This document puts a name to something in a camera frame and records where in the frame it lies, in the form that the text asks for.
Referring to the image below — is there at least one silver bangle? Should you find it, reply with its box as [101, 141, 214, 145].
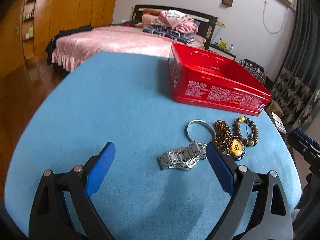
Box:
[184, 119, 216, 143]

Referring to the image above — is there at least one silver metal watch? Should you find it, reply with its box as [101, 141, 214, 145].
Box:
[158, 141, 207, 170]

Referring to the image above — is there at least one small wooden stool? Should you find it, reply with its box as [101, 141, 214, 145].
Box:
[266, 100, 287, 134]

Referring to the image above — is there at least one dark patterned curtain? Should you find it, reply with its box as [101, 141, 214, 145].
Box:
[271, 0, 319, 129]

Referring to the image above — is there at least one blue table cloth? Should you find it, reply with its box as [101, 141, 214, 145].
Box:
[4, 51, 302, 240]

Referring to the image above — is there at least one plaid bag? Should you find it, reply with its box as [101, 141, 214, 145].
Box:
[238, 59, 266, 85]

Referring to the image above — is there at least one red metal tin box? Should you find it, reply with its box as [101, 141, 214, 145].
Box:
[168, 43, 271, 116]

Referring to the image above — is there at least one white bottle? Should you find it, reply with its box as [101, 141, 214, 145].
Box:
[228, 45, 233, 53]

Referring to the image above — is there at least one yellow pikachu toy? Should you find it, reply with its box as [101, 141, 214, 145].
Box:
[218, 39, 228, 50]

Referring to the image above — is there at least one dark nightstand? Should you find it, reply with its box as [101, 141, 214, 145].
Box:
[208, 44, 236, 61]

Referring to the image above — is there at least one black garment on bed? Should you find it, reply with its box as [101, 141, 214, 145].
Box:
[44, 25, 94, 66]

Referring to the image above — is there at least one bed with pink cover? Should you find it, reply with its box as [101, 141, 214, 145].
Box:
[46, 4, 218, 72]

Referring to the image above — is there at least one pile of folded clothes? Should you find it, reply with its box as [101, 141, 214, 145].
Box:
[142, 9, 200, 44]

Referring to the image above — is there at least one wooden wardrobe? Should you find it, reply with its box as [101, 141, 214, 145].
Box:
[1, 0, 116, 77]

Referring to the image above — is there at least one brown bead necklace yellow pendant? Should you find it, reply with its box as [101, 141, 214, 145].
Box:
[214, 120, 246, 160]

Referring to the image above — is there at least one brown wooden bead bracelet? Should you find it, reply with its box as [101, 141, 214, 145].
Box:
[233, 115, 260, 147]

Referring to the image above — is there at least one white wall cable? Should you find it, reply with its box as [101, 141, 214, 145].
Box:
[261, 0, 290, 35]

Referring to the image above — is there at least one right wall lamp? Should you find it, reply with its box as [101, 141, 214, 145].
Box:
[221, 0, 233, 7]

